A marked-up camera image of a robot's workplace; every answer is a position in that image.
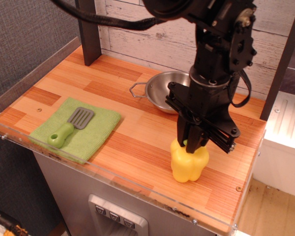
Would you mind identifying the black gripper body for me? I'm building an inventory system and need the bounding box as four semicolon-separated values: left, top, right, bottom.
166;68;240;153

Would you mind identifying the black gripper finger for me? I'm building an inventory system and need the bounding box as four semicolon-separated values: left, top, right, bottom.
186;125;208;153
177;114;190;147

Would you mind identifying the yellow plastic bell pepper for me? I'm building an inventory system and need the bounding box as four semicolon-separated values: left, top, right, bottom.
170;140;209;183

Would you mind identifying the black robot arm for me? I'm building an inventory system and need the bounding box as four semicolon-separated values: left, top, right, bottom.
144;0;256;153

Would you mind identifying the green folded cloth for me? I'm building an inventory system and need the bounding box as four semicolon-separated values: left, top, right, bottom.
30;97;121;164

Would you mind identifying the silver dispenser panel with buttons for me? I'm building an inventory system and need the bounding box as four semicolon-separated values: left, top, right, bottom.
88;194;149;236

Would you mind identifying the grey toy fridge cabinet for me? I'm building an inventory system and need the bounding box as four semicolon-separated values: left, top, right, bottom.
34;153;214;236

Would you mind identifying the clear acrylic front guard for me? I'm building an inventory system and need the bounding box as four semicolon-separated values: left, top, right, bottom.
0;113;266;236

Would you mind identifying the orange object bottom left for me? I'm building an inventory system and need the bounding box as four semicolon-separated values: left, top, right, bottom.
3;225;29;236

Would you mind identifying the silver pot with handles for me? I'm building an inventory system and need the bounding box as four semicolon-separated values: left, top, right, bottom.
129;71;190;114

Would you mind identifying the grey spatula green handle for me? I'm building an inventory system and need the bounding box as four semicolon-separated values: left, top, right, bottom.
47;107;94;148

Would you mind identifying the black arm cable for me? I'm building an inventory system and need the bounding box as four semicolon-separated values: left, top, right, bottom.
50;0;158;31

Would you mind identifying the dark right wooden post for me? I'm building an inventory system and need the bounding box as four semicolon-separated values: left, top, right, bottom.
260;19;295;121

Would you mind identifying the dark wooden post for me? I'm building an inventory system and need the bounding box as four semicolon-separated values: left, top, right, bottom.
260;19;295;121
75;0;102;66

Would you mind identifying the dark left wooden post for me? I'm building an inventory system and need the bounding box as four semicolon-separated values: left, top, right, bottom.
75;0;102;66

